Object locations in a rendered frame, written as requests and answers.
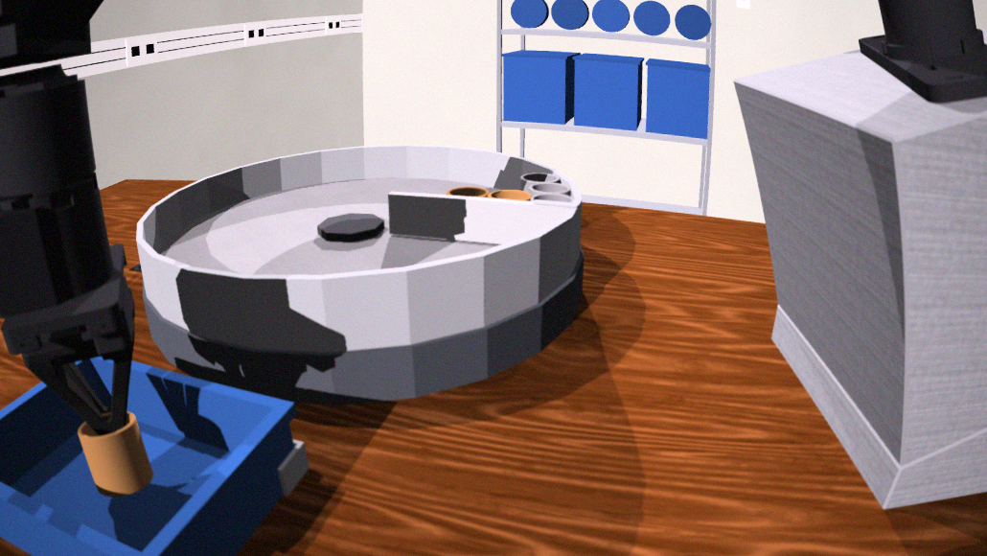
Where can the bronze bushing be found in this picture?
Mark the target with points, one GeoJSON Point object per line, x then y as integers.
{"type": "Point", "coordinates": [511, 195]}
{"type": "Point", "coordinates": [468, 192]}
{"type": "Point", "coordinates": [118, 461]}

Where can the blue open tray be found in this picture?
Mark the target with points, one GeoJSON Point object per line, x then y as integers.
{"type": "Point", "coordinates": [49, 502]}

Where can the grey metal bushing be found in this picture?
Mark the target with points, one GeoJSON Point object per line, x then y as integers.
{"type": "Point", "coordinates": [542, 188]}
{"type": "Point", "coordinates": [527, 179]}
{"type": "Point", "coordinates": [552, 197]}

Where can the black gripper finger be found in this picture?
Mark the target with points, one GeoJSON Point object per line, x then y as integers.
{"type": "Point", "coordinates": [47, 367]}
{"type": "Point", "coordinates": [75, 374]}

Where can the white round turntable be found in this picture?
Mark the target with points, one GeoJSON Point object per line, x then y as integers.
{"type": "Point", "coordinates": [300, 335]}

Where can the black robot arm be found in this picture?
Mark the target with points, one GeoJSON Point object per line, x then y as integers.
{"type": "Point", "coordinates": [931, 46]}

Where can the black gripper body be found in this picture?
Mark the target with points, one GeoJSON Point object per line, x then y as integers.
{"type": "Point", "coordinates": [90, 279]}

